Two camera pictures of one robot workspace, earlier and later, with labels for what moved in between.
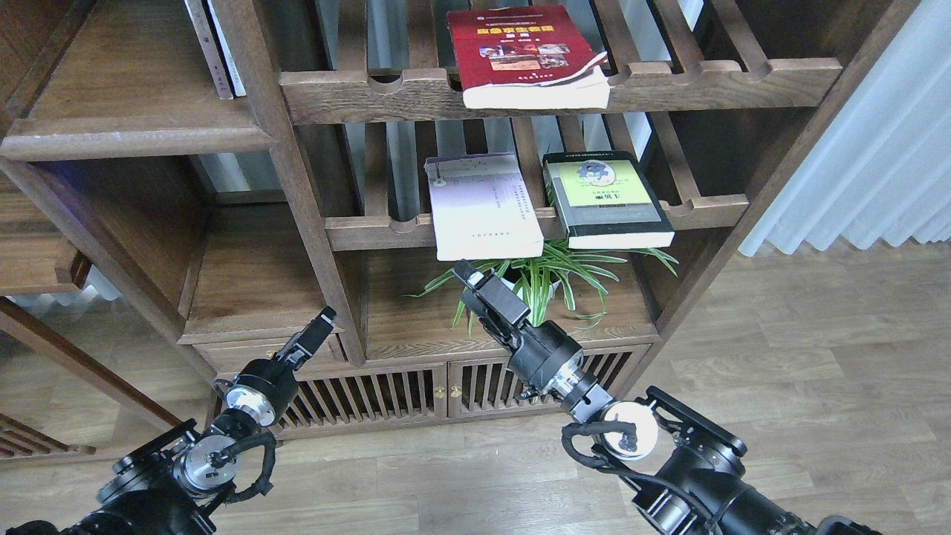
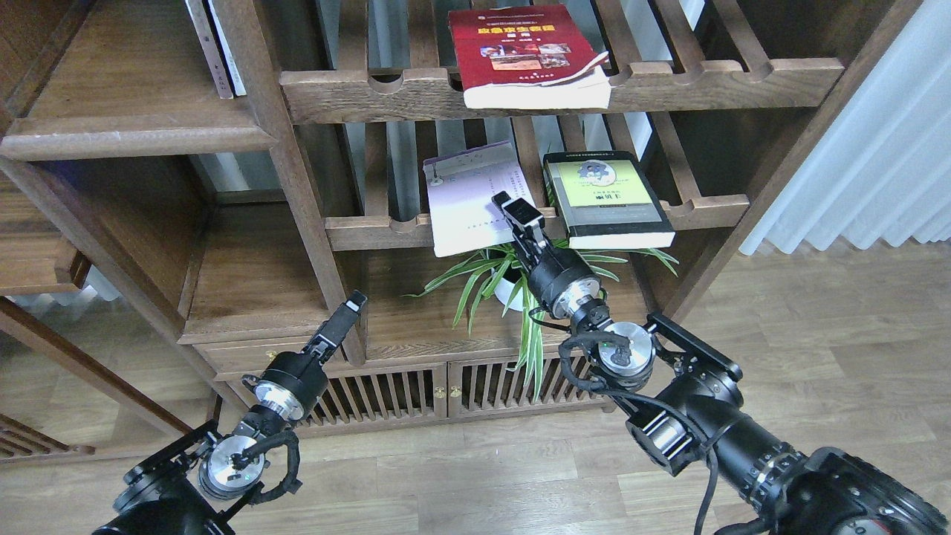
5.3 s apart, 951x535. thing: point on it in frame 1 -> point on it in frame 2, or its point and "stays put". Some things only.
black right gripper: x=543 y=354 -> x=560 y=279
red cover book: x=527 y=58 stays put
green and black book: x=605 y=200 stays put
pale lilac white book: x=482 y=207 stays put
